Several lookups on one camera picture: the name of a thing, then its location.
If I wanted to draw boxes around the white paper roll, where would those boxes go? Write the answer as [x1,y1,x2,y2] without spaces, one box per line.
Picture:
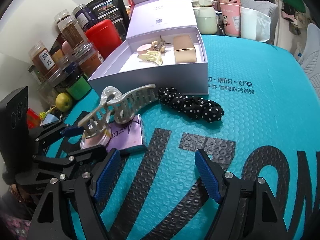
[240,7,271,42]

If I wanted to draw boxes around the gold wire hair clip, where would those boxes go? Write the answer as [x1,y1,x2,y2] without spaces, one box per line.
[151,36,170,54]

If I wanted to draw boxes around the grey leaf pattern cushion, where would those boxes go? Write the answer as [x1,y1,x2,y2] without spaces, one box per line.
[298,23,320,98]

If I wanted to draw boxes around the green label black jar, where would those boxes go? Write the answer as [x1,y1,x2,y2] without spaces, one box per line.
[66,76,92,101]

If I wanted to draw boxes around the cream hair claw clip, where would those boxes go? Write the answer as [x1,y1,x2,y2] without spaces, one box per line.
[138,51,163,66]

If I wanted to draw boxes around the round pink compact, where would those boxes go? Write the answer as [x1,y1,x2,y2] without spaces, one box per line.
[137,43,153,55]

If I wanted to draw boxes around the black snack pouch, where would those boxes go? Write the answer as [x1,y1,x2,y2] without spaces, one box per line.
[87,0,130,41]

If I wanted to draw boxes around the purple signature palette box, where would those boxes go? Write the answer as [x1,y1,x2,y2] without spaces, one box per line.
[106,114,147,154]

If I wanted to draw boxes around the clear jar brown contents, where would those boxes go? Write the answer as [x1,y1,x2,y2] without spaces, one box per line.
[74,42,104,78]

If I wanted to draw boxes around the gold rectangular box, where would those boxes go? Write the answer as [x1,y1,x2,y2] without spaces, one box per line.
[173,35,197,63]

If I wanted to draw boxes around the teal bubble mailer mat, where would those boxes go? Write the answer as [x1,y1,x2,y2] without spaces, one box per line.
[46,34,320,240]

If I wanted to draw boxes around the yellow wrapped lollipop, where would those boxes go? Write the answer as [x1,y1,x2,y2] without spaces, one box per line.
[39,105,56,121]

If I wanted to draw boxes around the tall jar white label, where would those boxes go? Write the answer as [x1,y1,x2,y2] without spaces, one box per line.
[28,41,58,80]

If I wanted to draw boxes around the pink panda paper cup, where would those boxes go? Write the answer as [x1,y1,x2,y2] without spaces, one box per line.
[219,0,241,37]

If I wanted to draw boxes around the pale green kettle jug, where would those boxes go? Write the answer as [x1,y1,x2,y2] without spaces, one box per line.
[191,0,218,35]

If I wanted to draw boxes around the blue label small jar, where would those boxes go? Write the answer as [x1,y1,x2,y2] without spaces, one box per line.
[58,55,82,81]

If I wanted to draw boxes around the open lavender gift box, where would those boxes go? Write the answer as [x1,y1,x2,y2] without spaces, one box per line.
[88,0,208,95]

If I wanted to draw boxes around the yellow green apple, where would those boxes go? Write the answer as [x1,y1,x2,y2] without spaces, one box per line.
[55,93,73,112]

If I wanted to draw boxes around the pastel gradient power bank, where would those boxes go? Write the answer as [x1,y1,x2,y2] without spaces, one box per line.
[41,114,59,126]

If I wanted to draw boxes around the red cylindrical canister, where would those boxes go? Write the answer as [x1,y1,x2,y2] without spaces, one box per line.
[85,20,122,59]

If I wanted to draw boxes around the clear pink blush compact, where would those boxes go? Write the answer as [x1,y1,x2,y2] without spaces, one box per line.
[80,127,112,149]

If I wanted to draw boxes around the black polka dot scrunchie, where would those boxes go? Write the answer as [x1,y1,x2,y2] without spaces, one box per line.
[157,87,224,123]

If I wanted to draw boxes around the small dark lid jar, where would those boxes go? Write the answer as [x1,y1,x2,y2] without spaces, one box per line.
[48,67,67,93]

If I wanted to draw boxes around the pearl grey hair claw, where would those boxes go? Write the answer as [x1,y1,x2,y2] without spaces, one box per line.
[78,84,158,139]

